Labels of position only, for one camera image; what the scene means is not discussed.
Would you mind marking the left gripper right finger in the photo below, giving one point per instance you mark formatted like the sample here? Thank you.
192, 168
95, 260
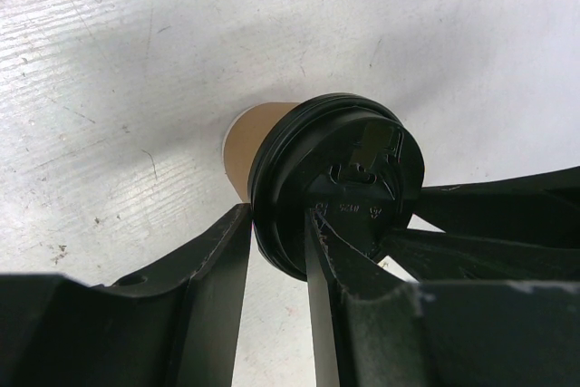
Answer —
370, 328

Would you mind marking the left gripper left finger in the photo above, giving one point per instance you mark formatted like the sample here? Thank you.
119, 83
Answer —
174, 322

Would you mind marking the brown paper coffee cup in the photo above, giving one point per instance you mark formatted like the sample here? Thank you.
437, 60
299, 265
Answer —
243, 139

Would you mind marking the black coffee lid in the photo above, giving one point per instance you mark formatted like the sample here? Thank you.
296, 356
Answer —
348, 158

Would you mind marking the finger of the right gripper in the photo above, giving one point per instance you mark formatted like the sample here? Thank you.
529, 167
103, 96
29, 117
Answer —
541, 209
433, 256

